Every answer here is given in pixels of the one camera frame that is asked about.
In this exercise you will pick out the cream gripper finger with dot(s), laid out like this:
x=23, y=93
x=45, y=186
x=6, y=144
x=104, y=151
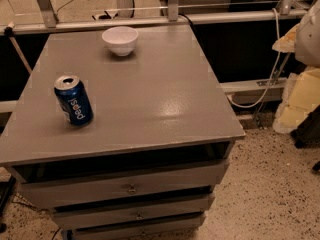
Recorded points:
x=301, y=96
x=286, y=44

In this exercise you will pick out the blue pepsi can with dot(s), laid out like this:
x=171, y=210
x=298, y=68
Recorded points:
x=73, y=99

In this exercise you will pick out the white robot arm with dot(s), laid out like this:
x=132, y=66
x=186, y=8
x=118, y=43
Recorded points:
x=307, y=44

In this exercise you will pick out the white ceramic bowl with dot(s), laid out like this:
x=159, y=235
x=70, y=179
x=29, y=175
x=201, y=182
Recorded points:
x=120, y=40

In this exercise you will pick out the bottom grey drawer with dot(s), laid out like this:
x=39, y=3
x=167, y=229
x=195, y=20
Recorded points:
x=141, y=228

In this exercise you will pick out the grey drawer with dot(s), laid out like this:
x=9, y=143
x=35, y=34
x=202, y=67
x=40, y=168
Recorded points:
x=135, y=183
x=141, y=228
x=132, y=212

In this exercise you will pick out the grey drawer cabinet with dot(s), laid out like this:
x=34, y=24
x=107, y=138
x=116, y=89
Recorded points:
x=159, y=107

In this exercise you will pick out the middle grey drawer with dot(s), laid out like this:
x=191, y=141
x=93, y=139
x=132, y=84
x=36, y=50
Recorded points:
x=132, y=212

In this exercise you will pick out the top grey drawer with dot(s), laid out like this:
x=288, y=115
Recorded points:
x=135, y=183

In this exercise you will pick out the wooden stick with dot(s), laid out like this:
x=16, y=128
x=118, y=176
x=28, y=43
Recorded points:
x=9, y=32

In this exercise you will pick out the metal frame rail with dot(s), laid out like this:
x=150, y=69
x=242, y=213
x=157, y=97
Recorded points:
x=196, y=19

